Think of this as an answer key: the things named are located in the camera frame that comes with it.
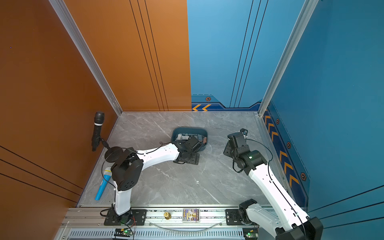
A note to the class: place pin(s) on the black round microphone base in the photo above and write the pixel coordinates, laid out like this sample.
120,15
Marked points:
113,154

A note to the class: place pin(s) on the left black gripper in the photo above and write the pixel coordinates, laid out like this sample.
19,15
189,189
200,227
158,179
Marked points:
196,158

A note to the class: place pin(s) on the colourful card on rail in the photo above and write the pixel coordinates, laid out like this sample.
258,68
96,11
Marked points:
191,215

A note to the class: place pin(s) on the teal plastic storage box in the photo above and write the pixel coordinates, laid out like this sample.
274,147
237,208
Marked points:
199,133

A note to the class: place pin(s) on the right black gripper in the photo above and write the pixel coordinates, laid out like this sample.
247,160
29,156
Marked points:
227,149

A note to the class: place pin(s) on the black microphone on stand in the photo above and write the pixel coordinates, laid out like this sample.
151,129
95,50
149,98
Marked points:
96,137

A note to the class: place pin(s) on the left green circuit board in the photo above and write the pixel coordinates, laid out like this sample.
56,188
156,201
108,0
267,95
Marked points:
123,234

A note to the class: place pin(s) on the aluminium front rail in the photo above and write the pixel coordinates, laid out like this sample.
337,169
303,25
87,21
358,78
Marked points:
94,217

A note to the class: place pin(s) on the right green circuit board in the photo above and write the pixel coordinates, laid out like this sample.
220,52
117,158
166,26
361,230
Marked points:
250,234

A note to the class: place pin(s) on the green circuit board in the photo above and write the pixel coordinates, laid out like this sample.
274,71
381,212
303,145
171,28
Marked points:
250,234
123,234

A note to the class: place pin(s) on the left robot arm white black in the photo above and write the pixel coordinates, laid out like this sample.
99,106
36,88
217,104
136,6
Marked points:
127,169

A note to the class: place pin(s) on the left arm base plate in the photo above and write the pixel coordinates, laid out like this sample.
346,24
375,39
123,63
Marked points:
130,218

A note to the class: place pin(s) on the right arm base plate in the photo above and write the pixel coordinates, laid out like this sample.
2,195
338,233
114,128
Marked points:
236,217

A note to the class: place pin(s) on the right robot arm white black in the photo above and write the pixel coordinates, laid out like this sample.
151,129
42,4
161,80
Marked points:
290,221

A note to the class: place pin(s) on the brass knob on rail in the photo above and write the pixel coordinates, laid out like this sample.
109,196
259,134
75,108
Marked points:
167,215

